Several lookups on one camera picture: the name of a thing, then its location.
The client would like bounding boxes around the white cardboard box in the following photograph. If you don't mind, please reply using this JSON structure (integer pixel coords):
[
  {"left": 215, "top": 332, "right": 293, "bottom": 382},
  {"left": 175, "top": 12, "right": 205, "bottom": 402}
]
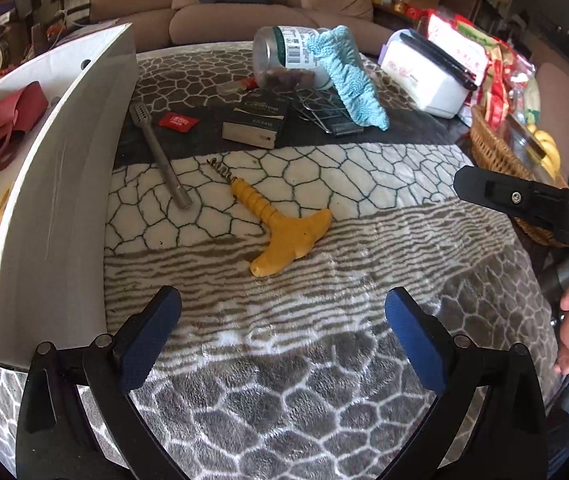
[{"left": 0, "top": 22, "right": 139, "bottom": 371}]

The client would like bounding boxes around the dark wooden cabinet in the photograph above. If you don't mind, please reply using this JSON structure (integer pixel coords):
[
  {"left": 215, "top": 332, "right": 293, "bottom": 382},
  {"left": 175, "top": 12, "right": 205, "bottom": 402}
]
[{"left": 439, "top": 0, "right": 510, "bottom": 26}]

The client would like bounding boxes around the metal wire clip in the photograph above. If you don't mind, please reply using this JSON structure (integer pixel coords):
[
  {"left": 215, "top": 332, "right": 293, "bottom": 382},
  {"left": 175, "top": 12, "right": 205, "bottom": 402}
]
[{"left": 287, "top": 87, "right": 365, "bottom": 136}]

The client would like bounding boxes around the clear plastic jar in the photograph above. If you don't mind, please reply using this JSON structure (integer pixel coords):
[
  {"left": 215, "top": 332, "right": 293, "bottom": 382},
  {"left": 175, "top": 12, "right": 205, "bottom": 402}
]
[{"left": 252, "top": 25, "right": 335, "bottom": 90}]

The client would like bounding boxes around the small black box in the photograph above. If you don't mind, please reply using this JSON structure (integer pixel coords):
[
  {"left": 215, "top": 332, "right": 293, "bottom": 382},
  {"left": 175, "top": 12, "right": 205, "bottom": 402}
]
[{"left": 222, "top": 91, "right": 293, "bottom": 149}]

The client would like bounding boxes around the wicker basket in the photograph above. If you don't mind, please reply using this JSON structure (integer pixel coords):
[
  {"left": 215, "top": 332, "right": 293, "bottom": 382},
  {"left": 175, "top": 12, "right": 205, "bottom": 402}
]
[{"left": 471, "top": 102, "right": 569, "bottom": 248}]

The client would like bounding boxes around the brown sofa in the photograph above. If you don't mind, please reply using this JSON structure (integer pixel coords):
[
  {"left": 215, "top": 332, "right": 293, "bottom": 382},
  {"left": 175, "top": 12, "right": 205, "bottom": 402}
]
[{"left": 89, "top": 0, "right": 380, "bottom": 53}]

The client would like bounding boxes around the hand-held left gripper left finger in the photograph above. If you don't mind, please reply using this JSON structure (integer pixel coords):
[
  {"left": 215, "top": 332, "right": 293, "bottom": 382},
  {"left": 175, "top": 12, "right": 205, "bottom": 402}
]
[{"left": 14, "top": 285, "right": 185, "bottom": 480}]

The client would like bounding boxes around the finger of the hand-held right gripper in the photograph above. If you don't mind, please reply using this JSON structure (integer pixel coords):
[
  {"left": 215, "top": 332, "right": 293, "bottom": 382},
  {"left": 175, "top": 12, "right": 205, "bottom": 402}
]
[{"left": 453, "top": 164, "right": 569, "bottom": 249}]

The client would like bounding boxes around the yellow corkscrew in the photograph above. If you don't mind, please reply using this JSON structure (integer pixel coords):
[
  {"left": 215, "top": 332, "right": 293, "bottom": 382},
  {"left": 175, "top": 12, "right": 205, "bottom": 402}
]
[{"left": 207, "top": 158, "right": 334, "bottom": 278}]

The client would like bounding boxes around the pile of snack packets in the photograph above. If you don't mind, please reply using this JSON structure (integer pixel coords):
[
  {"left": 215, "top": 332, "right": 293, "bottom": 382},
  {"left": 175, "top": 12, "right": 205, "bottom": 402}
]
[{"left": 425, "top": 10, "right": 535, "bottom": 126}]

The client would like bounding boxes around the blue knitted cloth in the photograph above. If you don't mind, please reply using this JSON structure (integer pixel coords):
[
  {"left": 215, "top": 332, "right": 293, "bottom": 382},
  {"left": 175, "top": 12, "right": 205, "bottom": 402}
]
[{"left": 306, "top": 26, "right": 390, "bottom": 131}]

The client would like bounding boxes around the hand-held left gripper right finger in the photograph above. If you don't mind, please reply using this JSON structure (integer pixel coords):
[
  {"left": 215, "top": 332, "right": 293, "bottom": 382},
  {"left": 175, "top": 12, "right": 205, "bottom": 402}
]
[{"left": 385, "top": 287, "right": 550, "bottom": 480}]

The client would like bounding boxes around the small red wrapped candy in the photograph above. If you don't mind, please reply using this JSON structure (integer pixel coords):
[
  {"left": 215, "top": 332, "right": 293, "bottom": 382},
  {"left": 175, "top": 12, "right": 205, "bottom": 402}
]
[{"left": 217, "top": 76, "right": 260, "bottom": 96}]

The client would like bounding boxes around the red sachet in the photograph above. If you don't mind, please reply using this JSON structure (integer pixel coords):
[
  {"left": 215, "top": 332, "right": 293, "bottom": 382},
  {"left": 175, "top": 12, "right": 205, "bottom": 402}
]
[{"left": 158, "top": 112, "right": 200, "bottom": 133}]

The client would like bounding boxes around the grey toothbrush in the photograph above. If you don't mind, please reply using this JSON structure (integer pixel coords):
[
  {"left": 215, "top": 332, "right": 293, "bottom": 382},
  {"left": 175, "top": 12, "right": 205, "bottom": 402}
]
[{"left": 129, "top": 101, "right": 194, "bottom": 209}]

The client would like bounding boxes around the red pouch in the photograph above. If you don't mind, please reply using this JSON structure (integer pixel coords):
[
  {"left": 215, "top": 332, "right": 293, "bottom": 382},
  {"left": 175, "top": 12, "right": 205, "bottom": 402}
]
[{"left": 0, "top": 81, "right": 49, "bottom": 171}]

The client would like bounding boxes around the bunch of bananas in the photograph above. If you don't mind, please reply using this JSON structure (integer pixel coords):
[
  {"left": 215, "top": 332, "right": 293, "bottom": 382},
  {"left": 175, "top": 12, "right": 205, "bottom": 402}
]
[{"left": 527, "top": 127, "right": 563, "bottom": 173}]

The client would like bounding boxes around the white tissue box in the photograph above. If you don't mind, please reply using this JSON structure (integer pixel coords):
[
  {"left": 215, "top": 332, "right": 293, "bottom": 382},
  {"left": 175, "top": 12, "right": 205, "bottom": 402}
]
[{"left": 379, "top": 29, "right": 468, "bottom": 120}]

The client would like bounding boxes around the dark lid glass jar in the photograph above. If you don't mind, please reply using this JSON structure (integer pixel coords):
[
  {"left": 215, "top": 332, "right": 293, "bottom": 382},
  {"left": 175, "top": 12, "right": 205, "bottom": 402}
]
[{"left": 505, "top": 115, "right": 540, "bottom": 161}]

